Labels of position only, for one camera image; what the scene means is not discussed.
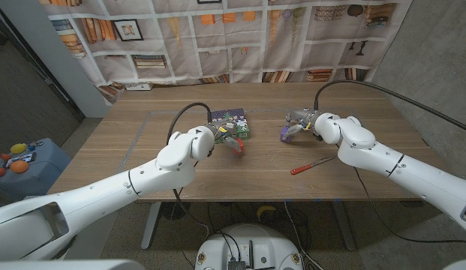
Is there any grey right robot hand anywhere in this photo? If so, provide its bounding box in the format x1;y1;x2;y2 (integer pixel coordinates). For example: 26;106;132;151
284;109;320;142

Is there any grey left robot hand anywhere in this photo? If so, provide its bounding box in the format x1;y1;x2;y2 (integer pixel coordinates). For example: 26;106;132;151
212;123;245;155

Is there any purple magnetic block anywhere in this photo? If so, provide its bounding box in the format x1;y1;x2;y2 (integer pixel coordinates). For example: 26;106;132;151
279;126;293;144

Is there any green christmas package box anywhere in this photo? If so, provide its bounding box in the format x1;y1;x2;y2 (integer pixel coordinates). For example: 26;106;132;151
211;108;251;143

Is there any yellow toy banana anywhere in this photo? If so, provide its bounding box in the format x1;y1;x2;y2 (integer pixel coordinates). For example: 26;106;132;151
256;205;278;221

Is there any orange toy fruit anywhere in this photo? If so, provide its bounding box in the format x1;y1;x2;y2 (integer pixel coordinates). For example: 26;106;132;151
9;160;30;174

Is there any black round floor object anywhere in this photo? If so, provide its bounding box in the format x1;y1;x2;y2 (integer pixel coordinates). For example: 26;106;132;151
160;202;191;221

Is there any printed bookshelf backdrop cloth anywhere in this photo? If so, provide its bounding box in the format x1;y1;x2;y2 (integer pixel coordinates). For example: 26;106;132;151
39;0;413;105

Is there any white power strip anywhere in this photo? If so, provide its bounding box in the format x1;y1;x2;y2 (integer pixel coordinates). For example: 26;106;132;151
125;82;154;92

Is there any grey metal table leg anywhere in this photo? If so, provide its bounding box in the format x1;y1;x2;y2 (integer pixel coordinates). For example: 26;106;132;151
332;200;356;251
140;202;161;251

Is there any white robot torso base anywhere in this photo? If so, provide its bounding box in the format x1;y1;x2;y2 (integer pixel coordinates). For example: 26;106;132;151
194;223;305;270

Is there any blue-grey upholstered stool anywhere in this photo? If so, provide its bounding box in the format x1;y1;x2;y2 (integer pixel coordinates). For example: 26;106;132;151
0;137;72;202

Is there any smartphone with colourful screen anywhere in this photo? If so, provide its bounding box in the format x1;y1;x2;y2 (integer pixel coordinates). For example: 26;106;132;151
3;151;38;169

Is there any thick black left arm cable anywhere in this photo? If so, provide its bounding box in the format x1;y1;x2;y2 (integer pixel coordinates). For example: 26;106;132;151
167;102;213;241

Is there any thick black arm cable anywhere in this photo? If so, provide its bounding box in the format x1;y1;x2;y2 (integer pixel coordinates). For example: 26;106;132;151
314;79;466;134
167;102;213;241

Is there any red-handled knife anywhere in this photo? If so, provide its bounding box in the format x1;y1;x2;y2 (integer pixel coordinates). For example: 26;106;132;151
290;154;338;176

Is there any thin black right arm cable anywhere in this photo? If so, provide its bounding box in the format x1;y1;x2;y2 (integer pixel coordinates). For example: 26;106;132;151
352;166;466;245

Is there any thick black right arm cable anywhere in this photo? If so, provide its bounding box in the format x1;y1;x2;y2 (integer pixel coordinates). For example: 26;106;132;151
314;79;466;134

